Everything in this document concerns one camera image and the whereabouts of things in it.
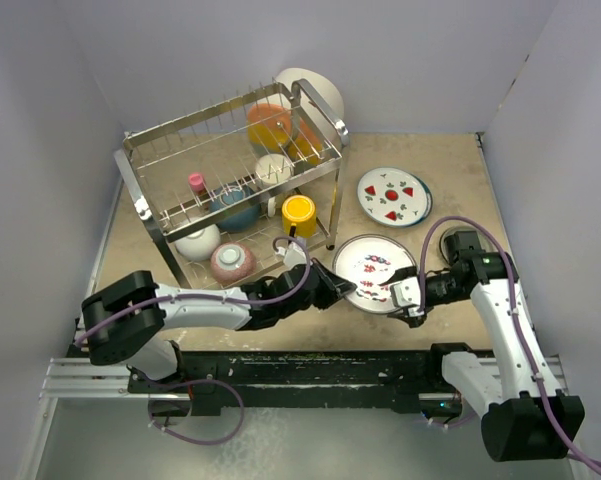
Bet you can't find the white plate with red characters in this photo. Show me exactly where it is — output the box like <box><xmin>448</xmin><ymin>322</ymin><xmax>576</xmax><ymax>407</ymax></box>
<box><xmin>332</xmin><ymin>234</ymin><xmax>416</xmax><ymax>315</ymax></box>

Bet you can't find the white watermelon pattern plate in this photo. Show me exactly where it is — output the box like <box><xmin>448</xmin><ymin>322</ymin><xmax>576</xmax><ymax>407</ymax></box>
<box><xmin>356</xmin><ymin>167</ymin><xmax>411</xmax><ymax>228</ymax></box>

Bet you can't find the yellow translucent mug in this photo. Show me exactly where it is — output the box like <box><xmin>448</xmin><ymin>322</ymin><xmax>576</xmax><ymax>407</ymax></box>
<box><xmin>281</xmin><ymin>195</ymin><xmax>317</xmax><ymax>239</ymax></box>

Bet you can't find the black white patterned bowl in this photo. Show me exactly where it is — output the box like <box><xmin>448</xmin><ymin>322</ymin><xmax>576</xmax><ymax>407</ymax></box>
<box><xmin>211</xmin><ymin>242</ymin><xmax>256</xmax><ymax>284</ymax></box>

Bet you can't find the plain white bowl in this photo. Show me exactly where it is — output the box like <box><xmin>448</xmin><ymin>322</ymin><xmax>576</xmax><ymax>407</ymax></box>
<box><xmin>174</xmin><ymin>225</ymin><xmax>221</xmax><ymax>262</ymax></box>

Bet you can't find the dark blue ceramic bowl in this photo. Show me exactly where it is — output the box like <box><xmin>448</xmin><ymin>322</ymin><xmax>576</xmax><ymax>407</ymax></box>
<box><xmin>210</xmin><ymin>182</ymin><xmax>261</xmax><ymax>233</ymax></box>

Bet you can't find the grey green small plate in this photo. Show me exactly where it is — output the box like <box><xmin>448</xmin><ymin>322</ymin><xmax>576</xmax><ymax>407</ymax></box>
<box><xmin>438</xmin><ymin>226</ymin><xmax>494</xmax><ymax>266</ymax></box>

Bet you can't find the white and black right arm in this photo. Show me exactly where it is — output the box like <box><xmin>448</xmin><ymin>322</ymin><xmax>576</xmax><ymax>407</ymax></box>
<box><xmin>385</xmin><ymin>228</ymin><xmax>585</xmax><ymax>462</ymax></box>

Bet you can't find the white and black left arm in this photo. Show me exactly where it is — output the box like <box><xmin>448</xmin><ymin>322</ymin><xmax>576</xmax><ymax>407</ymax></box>
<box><xmin>75</xmin><ymin>260</ymin><xmax>356</xmax><ymax>392</ymax></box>

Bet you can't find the cream mug in rack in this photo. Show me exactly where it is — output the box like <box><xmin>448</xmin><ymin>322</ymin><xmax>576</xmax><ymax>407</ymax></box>
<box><xmin>254</xmin><ymin>154</ymin><xmax>294</xmax><ymax>190</ymax></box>

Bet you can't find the stainless steel dish rack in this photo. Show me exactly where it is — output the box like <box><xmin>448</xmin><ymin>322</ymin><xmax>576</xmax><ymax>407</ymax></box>
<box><xmin>114</xmin><ymin>79</ymin><xmax>350</xmax><ymax>288</ymax></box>

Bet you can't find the yellow plastic dish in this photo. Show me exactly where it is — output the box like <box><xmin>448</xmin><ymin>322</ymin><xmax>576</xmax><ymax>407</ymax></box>
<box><xmin>287</xmin><ymin>120</ymin><xmax>323</xmax><ymax>166</ymax></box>

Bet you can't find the pink plastic cup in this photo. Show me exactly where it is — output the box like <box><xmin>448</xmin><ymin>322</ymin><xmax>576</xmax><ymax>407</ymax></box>
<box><xmin>188</xmin><ymin>172</ymin><xmax>206</xmax><ymax>195</ymax></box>

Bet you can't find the large cream bowl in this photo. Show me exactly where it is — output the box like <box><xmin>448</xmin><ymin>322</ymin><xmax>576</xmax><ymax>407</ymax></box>
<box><xmin>274</xmin><ymin>67</ymin><xmax>344</xmax><ymax>135</ymax></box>

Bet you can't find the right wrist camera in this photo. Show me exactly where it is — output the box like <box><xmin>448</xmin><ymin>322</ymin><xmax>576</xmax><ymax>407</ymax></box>
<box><xmin>389</xmin><ymin>277</ymin><xmax>424</xmax><ymax>319</ymax></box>

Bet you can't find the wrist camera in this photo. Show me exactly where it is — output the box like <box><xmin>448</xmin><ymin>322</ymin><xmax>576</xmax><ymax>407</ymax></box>
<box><xmin>276</xmin><ymin>239</ymin><xmax>307</xmax><ymax>270</ymax></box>
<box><xmin>389</xmin><ymin>277</ymin><xmax>424</xmax><ymax>319</ymax></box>

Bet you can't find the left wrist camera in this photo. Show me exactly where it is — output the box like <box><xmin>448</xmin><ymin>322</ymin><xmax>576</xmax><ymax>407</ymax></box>
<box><xmin>276</xmin><ymin>239</ymin><xmax>307</xmax><ymax>270</ymax></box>

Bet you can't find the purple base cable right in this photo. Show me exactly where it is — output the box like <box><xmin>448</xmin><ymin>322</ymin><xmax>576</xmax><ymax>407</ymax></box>
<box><xmin>427</xmin><ymin>407</ymin><xmax>481</xmax><ymax>431</ymax></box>

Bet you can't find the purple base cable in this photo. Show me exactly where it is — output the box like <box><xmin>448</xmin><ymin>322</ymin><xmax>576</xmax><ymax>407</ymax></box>
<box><xmin>427</xmin><ymin>407</ymin><xmax>481</xmax><ymax>431</ymax></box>
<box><xmin>147</xmin><ymin>378</ymin><xmax>246</xmax><ymax>445</ymax></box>

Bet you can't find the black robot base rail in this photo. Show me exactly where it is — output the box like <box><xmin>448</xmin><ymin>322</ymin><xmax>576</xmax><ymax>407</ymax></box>
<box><xmin>128</xmin><ymin>344</ymin><xmax>463</xmax><ymax>419</ymax></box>

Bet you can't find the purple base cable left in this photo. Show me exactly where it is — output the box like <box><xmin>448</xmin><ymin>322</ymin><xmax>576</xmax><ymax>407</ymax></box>
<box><xmin>147</xmin><ymin>378</ymin><xmax>246</xmax><ymax>445</ymax></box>

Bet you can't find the aluminium frame rail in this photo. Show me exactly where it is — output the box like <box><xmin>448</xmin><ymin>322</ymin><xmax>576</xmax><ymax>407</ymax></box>
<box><xmin>42</xmin><ymin>358</ymin><xmax>568</xmax><ymax>401</ymax></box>

